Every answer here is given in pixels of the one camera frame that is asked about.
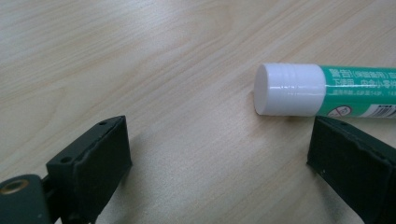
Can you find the green glue stick white cap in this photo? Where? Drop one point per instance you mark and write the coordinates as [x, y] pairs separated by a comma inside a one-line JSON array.
[[292, 90]]

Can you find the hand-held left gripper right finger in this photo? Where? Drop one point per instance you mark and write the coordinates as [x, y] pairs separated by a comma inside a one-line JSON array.
[[358, 168]]

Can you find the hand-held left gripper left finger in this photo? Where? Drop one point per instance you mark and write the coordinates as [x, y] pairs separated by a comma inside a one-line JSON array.
[[93, 168]]

